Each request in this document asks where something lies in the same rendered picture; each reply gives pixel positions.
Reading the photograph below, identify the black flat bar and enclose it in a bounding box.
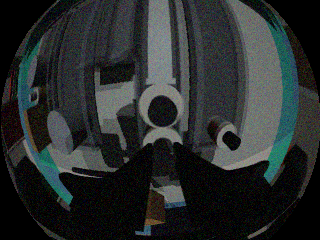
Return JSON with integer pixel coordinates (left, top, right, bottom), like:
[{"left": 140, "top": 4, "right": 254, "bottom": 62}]
[{"left": 72, "top": 167, "right": 111, "bottom": 177}]

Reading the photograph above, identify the tan rectangular block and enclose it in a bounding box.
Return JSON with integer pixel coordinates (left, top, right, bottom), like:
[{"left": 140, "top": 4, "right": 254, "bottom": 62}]
[{"left": 23, "top": 101, "right": 52, "bottom": 153}]

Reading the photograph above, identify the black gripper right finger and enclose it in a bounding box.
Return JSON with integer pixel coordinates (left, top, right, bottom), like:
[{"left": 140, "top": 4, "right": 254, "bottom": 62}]
[{"left": 173, "top": 143, "right": 269, "bottom": 228}]

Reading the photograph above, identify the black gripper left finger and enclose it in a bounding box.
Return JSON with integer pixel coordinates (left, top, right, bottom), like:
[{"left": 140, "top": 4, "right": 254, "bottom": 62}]
[{"left": 59, "top": 143, "right": 153, "bottom": 232}]

